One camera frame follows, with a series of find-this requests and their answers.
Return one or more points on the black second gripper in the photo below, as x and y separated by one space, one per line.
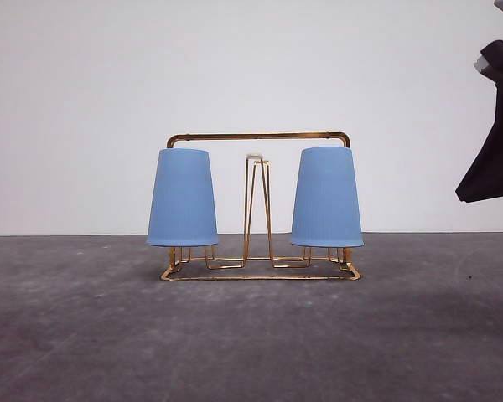
484 181

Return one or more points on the blue plastic cup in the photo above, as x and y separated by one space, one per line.
182 210
326 212

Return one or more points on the gold wire cup rack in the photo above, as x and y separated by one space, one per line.
196 262

